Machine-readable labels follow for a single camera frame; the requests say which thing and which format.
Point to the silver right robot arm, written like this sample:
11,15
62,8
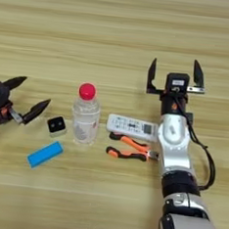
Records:
173,141

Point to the orange black pliers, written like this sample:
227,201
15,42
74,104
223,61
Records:
126,154

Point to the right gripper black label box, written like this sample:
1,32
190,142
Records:
177,80

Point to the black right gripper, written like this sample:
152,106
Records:
173,105

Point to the white remote control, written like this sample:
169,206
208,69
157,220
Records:
128,125

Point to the clear bottle with red cap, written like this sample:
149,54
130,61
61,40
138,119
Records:
85,117

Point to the small black white cube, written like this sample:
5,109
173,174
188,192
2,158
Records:
56,124

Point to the blue rectangular block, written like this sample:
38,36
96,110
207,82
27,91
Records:
44,154

